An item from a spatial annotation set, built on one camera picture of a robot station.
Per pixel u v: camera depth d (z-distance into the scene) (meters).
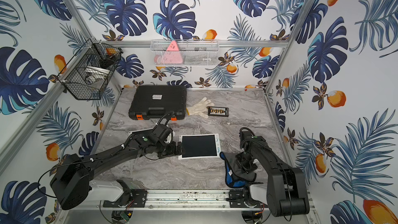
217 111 1.06
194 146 0.93
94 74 0.80
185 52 0.96
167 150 0.72
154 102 1.06
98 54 0.97
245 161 0.73
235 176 0.80
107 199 0.60
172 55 0.91
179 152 0.73
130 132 0.98
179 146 0.75
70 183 0.41
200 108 1.10
